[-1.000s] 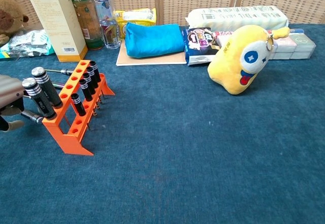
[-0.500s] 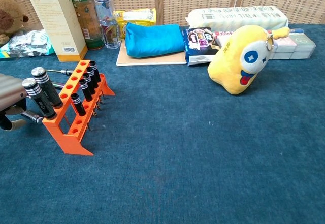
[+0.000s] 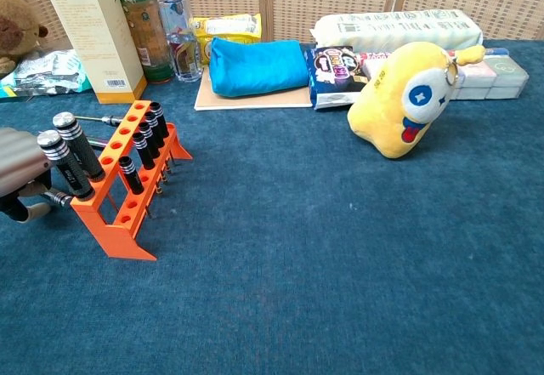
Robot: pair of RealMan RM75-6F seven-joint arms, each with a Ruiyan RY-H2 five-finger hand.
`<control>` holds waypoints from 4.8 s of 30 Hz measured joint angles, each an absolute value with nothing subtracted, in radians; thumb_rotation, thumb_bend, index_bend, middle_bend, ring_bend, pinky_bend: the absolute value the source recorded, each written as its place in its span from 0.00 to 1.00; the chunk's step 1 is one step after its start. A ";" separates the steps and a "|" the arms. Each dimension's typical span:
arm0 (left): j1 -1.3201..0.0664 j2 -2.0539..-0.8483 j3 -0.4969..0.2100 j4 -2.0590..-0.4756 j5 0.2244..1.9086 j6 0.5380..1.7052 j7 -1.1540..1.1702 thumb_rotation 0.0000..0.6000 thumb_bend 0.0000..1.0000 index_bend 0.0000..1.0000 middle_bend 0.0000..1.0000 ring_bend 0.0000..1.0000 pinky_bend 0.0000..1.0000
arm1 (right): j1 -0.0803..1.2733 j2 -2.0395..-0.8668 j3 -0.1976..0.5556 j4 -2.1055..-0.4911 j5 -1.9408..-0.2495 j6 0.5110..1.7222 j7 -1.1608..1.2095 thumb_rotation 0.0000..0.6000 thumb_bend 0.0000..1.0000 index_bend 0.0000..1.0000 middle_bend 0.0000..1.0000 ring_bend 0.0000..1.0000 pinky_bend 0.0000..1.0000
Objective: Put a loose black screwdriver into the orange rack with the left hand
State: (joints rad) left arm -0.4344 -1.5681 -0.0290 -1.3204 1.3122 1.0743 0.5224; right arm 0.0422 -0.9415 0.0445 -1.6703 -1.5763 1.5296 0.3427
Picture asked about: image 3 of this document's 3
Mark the large white tissue pack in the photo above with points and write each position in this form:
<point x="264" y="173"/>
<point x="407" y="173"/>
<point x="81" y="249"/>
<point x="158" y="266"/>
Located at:
<point x="382" y="30"/>

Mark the brown capybara plush toy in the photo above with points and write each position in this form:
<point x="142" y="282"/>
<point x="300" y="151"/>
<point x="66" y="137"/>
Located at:
<point x="15" y="30"/>

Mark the yellow snack bag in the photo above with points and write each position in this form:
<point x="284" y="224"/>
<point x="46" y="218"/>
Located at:
<point x="229" y="26"/>

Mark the blue carpet table mat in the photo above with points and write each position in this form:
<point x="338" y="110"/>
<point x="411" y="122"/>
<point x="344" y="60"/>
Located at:
<point x="297" y="264"/>

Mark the dark snack packet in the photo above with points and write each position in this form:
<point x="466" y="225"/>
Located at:
<point x="336" y="73"/>

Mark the white teal wet wipes pack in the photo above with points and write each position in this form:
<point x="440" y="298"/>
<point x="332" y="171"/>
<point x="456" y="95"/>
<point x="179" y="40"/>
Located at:
<point x="47" y="73"/>

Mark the plastic food wrap box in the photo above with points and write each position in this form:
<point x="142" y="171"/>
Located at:
<point x="374" y="56"/>

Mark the tall yellow cardboard box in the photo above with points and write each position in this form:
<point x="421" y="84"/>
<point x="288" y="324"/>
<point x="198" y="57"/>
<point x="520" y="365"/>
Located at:
<point x="93" y="39"/>

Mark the clear water bottle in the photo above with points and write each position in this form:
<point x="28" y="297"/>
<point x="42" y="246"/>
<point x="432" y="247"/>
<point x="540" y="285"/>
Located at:
<point x="180" y="39"/>

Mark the blue cloth pouch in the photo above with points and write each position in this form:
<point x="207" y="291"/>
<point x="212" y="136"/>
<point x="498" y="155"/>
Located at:
<point x="255" y="66"/>

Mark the green tea bottle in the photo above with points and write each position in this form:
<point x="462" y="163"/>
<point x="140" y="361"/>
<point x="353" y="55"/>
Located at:
<point x="144" y="30"/>

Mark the orange test tube rack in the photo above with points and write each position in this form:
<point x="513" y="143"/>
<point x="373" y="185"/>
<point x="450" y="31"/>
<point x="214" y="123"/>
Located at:
<point x="123" y="239"/>

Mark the coloured pocket tissue multipack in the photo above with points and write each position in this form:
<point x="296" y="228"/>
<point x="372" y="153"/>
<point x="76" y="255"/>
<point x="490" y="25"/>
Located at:
<point x="497" y="77"/>

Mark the yellow plush toy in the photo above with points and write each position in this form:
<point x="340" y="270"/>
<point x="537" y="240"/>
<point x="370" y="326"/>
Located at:
<point x="382" y="111"/>

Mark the silver capped black screwdriver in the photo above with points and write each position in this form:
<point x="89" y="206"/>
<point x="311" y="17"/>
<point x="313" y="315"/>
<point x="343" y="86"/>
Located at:
<point x="81" y="149"/>
<point x="68" y="171"/>

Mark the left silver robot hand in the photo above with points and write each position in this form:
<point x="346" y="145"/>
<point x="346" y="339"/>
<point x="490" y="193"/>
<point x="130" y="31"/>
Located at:
<point x="21" y="158"/>

